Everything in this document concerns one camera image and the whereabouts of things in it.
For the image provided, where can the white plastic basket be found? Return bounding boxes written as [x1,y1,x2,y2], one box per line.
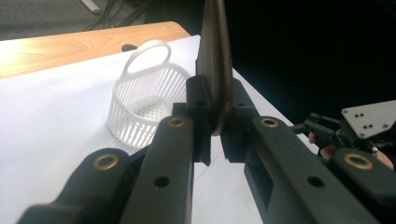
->
[106,39,192,149]

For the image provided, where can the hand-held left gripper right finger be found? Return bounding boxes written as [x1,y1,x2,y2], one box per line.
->
[219,77,379,224]

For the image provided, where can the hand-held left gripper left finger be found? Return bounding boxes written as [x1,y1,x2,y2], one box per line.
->
[119,74,213,224]

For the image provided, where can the black kitchen knife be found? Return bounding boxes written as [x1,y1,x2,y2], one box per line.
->
[195,0,234,137]

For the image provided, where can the black floor cables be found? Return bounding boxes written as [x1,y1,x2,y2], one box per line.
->
[83,0,150,32]

